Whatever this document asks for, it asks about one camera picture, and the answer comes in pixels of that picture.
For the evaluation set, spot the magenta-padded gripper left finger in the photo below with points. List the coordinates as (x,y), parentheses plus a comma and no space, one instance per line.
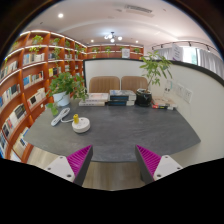
(78,160)

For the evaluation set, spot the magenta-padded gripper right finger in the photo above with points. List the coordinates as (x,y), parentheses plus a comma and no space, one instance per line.
(150,160)

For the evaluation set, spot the round white power strip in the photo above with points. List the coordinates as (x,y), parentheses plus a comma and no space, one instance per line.
(83,127)

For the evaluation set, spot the red book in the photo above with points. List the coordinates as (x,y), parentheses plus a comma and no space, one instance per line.
(161,107)

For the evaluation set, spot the thin white book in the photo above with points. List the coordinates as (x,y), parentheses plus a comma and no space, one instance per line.
(91,103)

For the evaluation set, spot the beige book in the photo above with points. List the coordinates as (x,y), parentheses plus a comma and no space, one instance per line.
(165,101)

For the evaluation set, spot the tall plant in black pot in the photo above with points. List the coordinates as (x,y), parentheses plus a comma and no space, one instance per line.
(144,98)

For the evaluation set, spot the leafy plant in white pot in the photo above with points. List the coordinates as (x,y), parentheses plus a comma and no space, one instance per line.
(61,98)

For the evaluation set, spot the thin dark blue book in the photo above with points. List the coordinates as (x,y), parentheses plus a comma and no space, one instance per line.
(120,103)

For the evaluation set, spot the large white book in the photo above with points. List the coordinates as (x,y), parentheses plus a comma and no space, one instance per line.
(98,96)

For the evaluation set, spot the thick dark blue book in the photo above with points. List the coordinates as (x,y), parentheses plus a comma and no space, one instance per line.
(122,94)

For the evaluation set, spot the tan padded chair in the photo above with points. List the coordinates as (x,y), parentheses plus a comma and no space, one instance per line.
(104,84)
(133,83)

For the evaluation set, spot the orange wooden bookshelf unit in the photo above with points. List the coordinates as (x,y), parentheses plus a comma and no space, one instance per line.
(30,80)

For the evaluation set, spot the white framed sign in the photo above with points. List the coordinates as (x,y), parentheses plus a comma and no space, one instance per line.
(125,53)

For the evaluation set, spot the white curtains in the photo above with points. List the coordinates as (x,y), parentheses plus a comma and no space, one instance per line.
(210,61)

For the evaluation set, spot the ceiling chandelier lamp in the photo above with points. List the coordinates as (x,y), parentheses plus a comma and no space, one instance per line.
(112,37)

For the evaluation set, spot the recessed ceiling lights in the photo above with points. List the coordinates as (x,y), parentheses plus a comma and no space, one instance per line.
(60,15)

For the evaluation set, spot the ceiling air vent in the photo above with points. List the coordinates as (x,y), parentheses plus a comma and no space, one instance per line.
(138,9)

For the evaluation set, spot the white wall socket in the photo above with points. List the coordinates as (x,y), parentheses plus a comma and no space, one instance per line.
(188,95)
(180,90)

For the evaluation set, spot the orange wall shelf with plants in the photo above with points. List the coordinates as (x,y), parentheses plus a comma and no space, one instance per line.
(115,52)

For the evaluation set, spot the ceiling track light rail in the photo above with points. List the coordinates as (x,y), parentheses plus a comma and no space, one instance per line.
(180,42)

